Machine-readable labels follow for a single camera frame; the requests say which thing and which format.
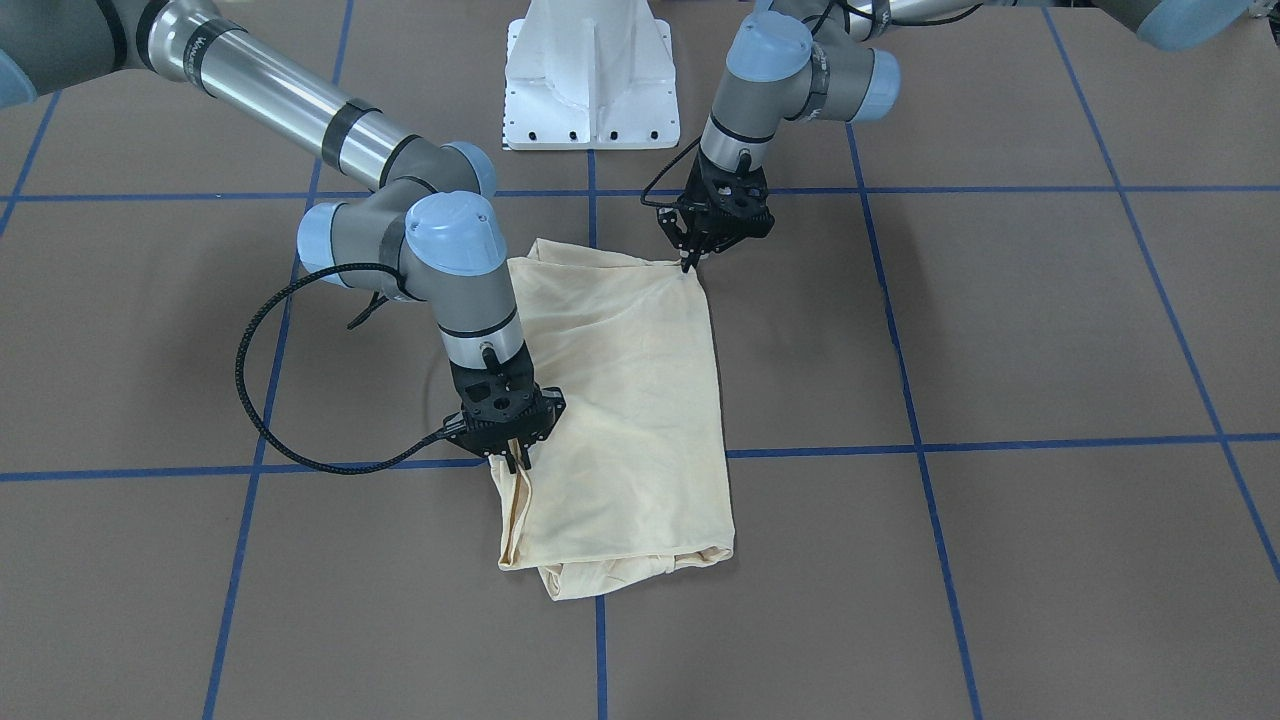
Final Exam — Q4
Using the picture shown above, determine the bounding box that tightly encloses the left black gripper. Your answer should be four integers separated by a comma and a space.
658, 158, 774, 274

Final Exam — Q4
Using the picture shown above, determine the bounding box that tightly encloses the cream long sleeve shirt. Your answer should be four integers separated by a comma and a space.
492, 240, 735, 600

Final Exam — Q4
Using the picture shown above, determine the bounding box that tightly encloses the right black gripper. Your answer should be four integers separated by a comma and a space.
443, 355, 566, 475

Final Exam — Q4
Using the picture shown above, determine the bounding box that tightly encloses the white central pedestal column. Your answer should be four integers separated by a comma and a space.
502, 1, 681, 151

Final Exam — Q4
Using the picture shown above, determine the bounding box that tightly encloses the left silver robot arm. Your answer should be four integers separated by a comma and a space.
654, 1, 982, 272

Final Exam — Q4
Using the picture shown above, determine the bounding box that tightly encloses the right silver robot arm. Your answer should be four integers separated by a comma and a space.
1, 1, 566, 474

